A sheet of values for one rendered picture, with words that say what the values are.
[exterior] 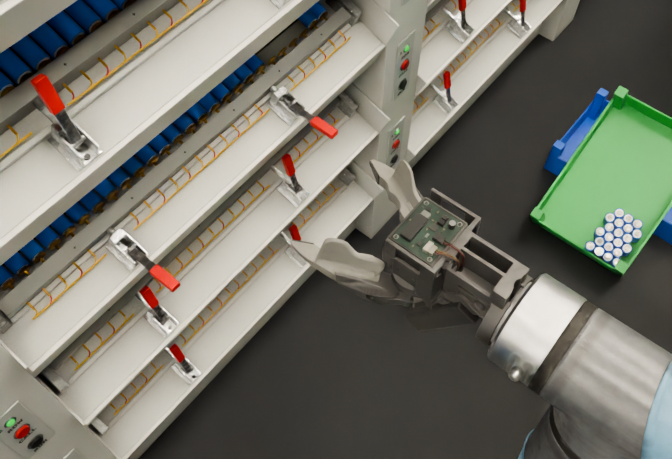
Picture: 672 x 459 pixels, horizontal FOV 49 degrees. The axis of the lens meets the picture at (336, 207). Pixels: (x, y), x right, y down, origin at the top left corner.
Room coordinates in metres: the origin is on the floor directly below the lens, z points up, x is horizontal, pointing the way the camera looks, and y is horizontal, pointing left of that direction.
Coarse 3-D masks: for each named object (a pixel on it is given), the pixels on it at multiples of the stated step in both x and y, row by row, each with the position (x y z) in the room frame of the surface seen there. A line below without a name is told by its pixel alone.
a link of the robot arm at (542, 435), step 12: (552, 408) 0.20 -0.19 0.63; (540, 420) 0.20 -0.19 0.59; (552, 420) 0.18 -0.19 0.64; (540, 432) 0.18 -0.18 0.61; (552, 432) 0.18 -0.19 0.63; (528, 444) 0.18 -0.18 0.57; (540, 444) 0.17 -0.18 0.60; (552, 444) 0.17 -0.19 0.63; (564, 444) 0.16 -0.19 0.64; (528, 456) 0.17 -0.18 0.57; (540, 456) 0.16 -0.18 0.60; (552, 456) 0.16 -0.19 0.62; (564, 456) 0.16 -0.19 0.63; (576, 456) 0.15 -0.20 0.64
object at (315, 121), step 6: (294, 102) 0.59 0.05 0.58; (294, 108) 0.59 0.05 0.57; (300, 108) 0.59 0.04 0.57; (300, 114) 0.58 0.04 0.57; (306, 114) 0.58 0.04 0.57; (306, 120) 0.58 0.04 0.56; (312, 120) 0.57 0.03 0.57; (318, 120) 0.57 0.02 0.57; (312, 126) 0.57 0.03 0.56; (318, 126) 0.56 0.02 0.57; (324, 126) 0.56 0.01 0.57; (330, 126) 0.56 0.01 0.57; (324, 132) 0.56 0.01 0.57; (330, 132) 0.55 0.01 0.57; (336, 132) 0.55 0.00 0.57; (330, 138) 0.55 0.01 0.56
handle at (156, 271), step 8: (128, 248) 0.39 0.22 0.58; (136, 248) 0.39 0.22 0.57; (136, 256) 0.38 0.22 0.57; (144, 256) 0.38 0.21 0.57; (144, 264) 0.37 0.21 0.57; (152, 264) 0.37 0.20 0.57; (152, 272) 0.36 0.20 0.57; (160, 272) 0.36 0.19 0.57; (160, 280) 0.35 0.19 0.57; (168, 280) 0.35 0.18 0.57; (176, 280) 0.35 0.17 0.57; (168, 288) 0.35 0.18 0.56; (176, 288) 0.35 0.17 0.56
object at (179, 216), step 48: (336, 0) 0.76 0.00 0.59; (288, 48) 0.69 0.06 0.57; (336, 48) 0.71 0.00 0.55; (336, 96) 0.67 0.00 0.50; (240, 144) 0.55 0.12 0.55; (96, 192) 0.46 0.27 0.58; (192, 192) 0.48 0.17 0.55; (144, 240) 0.41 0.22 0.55; (0, 288) 0.34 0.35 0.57; (96, 288) 0.35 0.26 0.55; (0, 336) 0.29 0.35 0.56; (48, 336) 0.30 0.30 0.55
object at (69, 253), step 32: (320, 32) 0.70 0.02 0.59; (288, 64) 0.65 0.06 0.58; (320, 64) 0.67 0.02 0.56; (256, 96) 0.60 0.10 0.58; (224, 128) 0.55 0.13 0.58; (128, 192) 0.45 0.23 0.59; (160, 192) 0.47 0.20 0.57; (96, 224) 0.41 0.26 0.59; (64, 256) 0.37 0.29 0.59; (32, 288) 0.34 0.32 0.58
